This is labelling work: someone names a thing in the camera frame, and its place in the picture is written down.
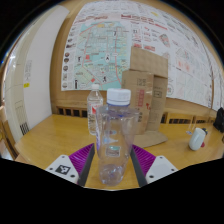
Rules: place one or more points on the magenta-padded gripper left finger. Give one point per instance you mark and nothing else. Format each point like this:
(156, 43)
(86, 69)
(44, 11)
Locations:
(63, 168)

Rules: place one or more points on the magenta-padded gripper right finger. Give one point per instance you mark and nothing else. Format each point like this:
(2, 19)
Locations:
(160, 168)

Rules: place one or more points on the clear white-capped water bottle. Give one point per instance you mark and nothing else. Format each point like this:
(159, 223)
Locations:
(115, 133)

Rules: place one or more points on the white mug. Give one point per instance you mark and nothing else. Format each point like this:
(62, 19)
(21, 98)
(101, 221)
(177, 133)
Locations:
(196, 139)

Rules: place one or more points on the flat round red coaster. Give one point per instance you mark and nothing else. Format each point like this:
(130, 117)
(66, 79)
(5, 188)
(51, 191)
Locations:
(203, 145)

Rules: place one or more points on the red-labelled clear plastic bottle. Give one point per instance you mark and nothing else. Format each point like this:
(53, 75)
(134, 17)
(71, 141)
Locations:
(92, 110)

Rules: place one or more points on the brown cardboard box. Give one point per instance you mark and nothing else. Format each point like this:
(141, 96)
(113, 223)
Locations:
(146, 86)

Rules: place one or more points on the narrow diagram wall poster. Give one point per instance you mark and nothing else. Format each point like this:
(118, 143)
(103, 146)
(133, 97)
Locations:
(219, 90)

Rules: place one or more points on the large map wall poster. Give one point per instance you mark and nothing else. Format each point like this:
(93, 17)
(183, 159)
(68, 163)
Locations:
(110, 50)

